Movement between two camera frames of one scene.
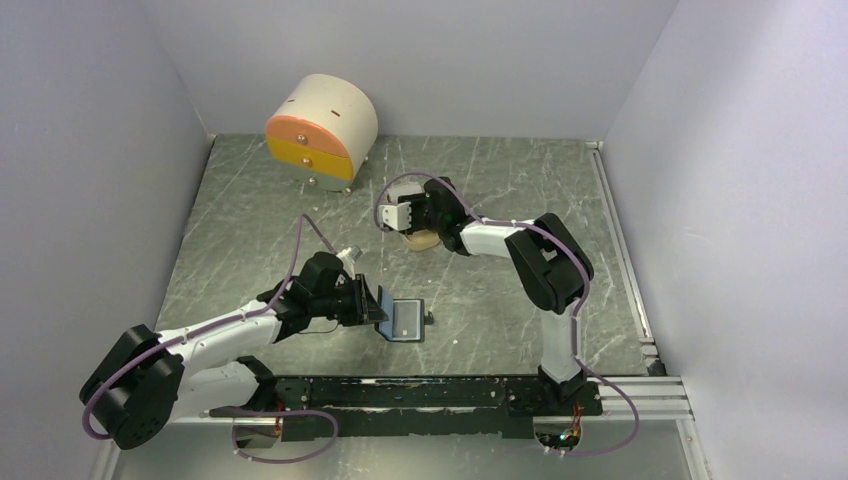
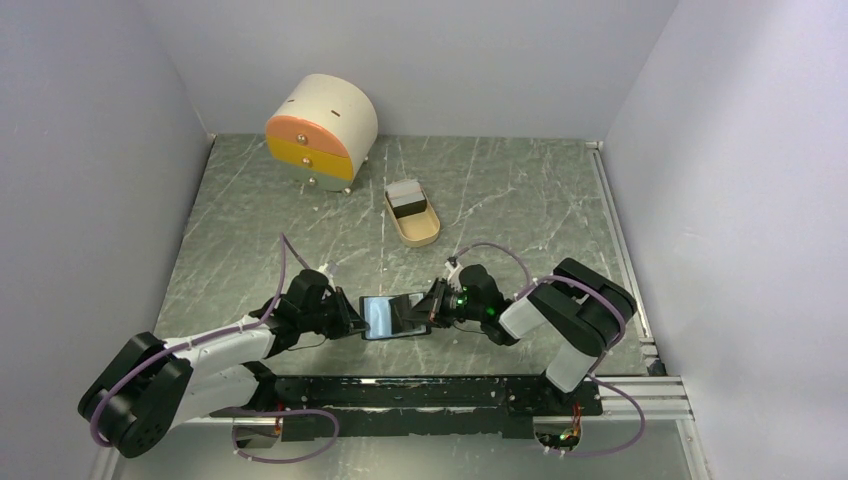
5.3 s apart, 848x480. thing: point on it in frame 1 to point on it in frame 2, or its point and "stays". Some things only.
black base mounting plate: [368, 407] stays
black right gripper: [416, 200] to [425, 309]
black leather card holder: [406, 318] stays
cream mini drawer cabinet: [323, 132] stays
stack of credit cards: [396, 190] stays
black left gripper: [365, 308] to [348, 319]
